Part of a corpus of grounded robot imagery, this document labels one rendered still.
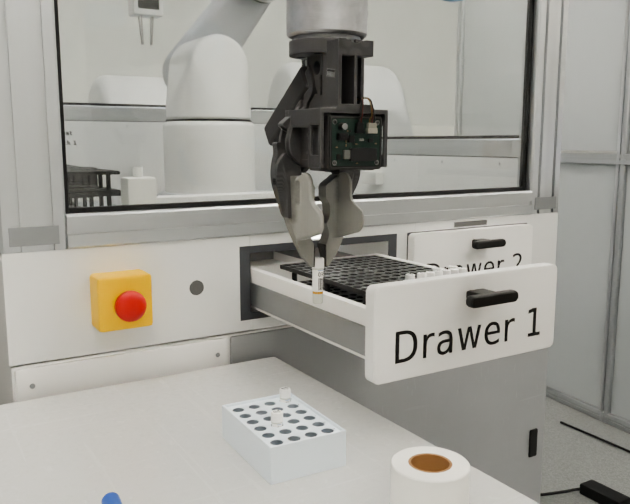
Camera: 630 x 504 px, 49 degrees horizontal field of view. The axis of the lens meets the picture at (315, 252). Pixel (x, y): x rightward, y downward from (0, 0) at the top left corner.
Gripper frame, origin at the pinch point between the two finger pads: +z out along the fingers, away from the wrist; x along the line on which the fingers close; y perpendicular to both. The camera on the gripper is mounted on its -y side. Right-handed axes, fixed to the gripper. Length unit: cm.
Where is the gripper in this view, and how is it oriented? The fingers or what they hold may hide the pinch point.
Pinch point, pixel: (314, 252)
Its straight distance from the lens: 69.7
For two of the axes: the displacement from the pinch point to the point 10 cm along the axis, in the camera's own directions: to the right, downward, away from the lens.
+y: 4.9, 1.4, -8.6
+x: 8.7, -0.7, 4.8
